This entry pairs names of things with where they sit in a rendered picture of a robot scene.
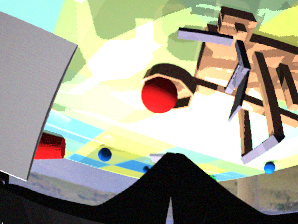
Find red plastic cup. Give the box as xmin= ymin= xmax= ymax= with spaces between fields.
xmin=35 ymin=132 xmax=67 ymax=160

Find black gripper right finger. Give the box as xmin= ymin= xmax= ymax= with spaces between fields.
xmin=172 ymin=153 xmax=298 ymax=224

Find red ball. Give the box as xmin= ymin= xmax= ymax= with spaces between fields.
xmin=141 ymin=76 xmax=177 ymax=115

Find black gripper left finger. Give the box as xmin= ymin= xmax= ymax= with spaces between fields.
xmin=0 ymin=152 xmax=177 ymax=224

